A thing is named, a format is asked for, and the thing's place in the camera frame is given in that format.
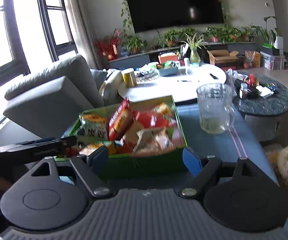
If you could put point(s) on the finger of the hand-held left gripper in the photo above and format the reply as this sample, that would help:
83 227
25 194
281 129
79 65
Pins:
38 146

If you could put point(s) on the blue tray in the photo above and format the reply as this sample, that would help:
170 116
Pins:
168 71

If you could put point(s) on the black television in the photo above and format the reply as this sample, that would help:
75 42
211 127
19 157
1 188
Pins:
174 5

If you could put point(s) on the green vine garland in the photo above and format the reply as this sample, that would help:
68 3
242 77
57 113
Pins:
125 12

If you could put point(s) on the sliced bread packet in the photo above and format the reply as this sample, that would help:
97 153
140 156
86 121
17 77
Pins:
154 140

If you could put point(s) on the small potted plant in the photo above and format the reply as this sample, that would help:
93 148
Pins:
246 33

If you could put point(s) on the grey sofa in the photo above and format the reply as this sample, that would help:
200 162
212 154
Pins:
46 97

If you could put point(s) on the tall plant in white pot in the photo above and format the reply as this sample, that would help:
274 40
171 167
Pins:
269 33

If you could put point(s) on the open cardboard box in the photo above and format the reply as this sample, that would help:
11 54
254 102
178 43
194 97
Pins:
221 57

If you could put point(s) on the red flower decoration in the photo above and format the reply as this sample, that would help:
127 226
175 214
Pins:
108 45

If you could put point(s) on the yellow can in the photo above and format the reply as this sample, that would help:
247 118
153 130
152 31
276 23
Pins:
129 78

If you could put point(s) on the spider plant in glass vase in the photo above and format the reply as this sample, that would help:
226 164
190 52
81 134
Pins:
194 55

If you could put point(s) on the green black box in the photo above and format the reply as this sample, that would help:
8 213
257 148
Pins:
272 50

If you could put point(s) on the white plastic bag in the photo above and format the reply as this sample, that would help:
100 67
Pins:
231 78

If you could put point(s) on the black framed window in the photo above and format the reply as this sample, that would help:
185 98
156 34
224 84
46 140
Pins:
43 17

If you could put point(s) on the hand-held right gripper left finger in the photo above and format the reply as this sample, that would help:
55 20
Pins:
100 158

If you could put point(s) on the white cushion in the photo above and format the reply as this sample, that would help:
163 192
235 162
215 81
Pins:
111 87

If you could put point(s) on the green cracker snack packet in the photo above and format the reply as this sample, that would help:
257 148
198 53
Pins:
93 127

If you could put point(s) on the clear storage box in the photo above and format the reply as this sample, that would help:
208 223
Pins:
272 62

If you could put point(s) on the blue striped tablecloth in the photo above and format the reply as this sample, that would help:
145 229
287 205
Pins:
221 151

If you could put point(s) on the clear glass pitcher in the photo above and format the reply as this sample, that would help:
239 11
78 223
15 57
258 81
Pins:
214 107

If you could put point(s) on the beige curtain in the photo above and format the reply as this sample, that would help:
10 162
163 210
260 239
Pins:
80 25

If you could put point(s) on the potted pothos plant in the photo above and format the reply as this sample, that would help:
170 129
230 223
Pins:
176 36
220 33
134 43

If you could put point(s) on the orange box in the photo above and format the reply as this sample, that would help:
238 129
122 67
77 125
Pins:
168 58

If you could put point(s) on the white coffee table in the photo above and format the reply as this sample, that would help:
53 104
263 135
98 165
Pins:
164 90

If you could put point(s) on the black remote control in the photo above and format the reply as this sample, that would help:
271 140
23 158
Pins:
213 75

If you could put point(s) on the black pen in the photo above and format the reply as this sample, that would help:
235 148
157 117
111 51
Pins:
184 81

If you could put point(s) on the green cardboard box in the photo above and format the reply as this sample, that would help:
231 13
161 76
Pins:
146 166

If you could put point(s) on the red orange snack packet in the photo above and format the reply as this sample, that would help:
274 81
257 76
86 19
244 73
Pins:
120 122

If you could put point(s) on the dark marble round table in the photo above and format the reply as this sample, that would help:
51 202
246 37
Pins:
266 106

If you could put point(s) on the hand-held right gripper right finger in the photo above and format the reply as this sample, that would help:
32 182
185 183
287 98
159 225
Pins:
191 161

